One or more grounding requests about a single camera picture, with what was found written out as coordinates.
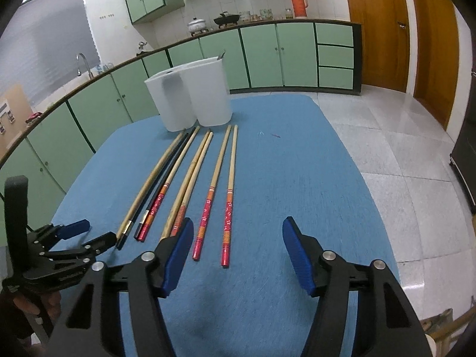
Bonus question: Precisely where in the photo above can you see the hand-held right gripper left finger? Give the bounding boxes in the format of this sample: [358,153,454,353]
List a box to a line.
[48,217,195,357]

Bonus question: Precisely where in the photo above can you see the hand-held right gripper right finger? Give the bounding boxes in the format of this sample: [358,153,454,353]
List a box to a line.
[282,216,436,357]

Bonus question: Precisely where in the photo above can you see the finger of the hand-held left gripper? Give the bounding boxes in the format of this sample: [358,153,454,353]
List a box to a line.
[37,231,117,268]
[26,219,91,248]

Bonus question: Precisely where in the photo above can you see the black chopstick with gold band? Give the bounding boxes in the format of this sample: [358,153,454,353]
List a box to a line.
[116,134,189,250]
[134,130,197,240]

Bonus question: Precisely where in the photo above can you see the red-handled wooden chopstick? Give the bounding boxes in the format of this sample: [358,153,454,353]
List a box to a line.
[221,124,239,268]
[192,124,232,262]
[139,126,201,242]
[170,131,215,237]

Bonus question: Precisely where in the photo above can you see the plain wooden chopstick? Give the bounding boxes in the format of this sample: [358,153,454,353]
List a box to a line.
[117,129,186,239]
[160,130,211,240]

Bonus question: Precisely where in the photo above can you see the white plastic utensil holder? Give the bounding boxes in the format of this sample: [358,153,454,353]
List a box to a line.
[144,57,234,132]

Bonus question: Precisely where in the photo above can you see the person's left hand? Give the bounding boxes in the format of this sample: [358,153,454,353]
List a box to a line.
[13,289,62,328]

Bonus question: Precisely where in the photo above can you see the blue table cloth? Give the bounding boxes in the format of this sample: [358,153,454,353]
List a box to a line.
[48,94,400,357]

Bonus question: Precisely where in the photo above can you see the cardboard box with stickers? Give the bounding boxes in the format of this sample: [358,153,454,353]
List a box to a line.
[0,84,32,136]

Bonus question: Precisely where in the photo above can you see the wooden chair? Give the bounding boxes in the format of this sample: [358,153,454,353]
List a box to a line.
[420,308,476,357]

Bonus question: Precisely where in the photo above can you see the metal sink faucet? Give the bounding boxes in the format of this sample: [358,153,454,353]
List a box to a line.
[76,53,93,79]

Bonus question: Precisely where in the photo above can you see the grey window blind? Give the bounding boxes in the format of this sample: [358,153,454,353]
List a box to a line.
[0,0,101,120]

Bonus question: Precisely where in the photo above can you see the green kitchen base cabinets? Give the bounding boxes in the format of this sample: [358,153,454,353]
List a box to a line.
[0,20,362,209]

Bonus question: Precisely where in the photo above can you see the white cooking pot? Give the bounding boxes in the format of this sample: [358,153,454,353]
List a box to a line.
[187,17,208,37]

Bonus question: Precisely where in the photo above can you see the black pan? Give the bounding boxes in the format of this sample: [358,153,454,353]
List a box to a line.
[213,12,240,29]

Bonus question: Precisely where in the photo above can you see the wooden door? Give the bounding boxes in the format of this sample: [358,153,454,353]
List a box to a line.
[407,0,460,131]
[341,0,411,93]

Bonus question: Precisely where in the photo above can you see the red thermos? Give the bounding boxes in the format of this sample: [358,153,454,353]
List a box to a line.
[290,0,309,19]

